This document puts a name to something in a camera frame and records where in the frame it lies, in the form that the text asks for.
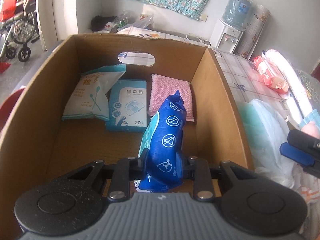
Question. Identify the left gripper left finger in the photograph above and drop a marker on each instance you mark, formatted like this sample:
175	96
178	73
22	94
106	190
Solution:
76	200

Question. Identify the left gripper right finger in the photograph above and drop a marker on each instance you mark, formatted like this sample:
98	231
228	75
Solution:
246	200

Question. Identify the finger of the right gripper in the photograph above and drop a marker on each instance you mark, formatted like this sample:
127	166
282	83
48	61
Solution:
308	162
303	141

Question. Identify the white cotton swab bag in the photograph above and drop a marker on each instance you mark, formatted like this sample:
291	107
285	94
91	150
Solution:
89	98

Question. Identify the blue wet wipes pack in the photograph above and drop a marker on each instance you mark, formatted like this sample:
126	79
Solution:
163	138

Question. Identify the blue bandage box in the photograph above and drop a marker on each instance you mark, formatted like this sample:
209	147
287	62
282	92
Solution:
127	106

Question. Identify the pink scrubbing sponge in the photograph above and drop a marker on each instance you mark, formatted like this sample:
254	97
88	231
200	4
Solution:
163	87

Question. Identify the pink plush toy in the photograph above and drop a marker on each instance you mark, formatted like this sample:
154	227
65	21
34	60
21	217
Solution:
311	129

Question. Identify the teal towel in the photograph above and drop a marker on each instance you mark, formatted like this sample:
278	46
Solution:
313	117

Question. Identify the orange striped cloth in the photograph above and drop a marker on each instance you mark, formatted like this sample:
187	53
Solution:
310	191

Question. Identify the white tied plastic bag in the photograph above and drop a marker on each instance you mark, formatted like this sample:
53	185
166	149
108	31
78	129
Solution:
266	130

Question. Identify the red wet wipes pack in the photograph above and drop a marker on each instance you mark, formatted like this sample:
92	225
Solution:
271	75

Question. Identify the brown cardboard box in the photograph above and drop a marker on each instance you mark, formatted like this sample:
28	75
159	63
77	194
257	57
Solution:
37	145

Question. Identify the red bowl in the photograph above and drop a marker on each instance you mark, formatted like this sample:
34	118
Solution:
8	105

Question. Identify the water dispenser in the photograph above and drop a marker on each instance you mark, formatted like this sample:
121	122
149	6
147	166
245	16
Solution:
225	37

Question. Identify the blue water bottle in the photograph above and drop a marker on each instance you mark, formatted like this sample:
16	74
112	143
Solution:
236	13

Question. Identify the black cloth pile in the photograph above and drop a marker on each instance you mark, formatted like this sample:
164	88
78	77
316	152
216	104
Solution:
98	22

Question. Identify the wheelchair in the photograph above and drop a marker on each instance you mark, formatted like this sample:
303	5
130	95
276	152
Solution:
18	27

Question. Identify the clear plastic bag by wall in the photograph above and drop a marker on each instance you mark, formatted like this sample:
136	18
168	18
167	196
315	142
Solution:
145	21

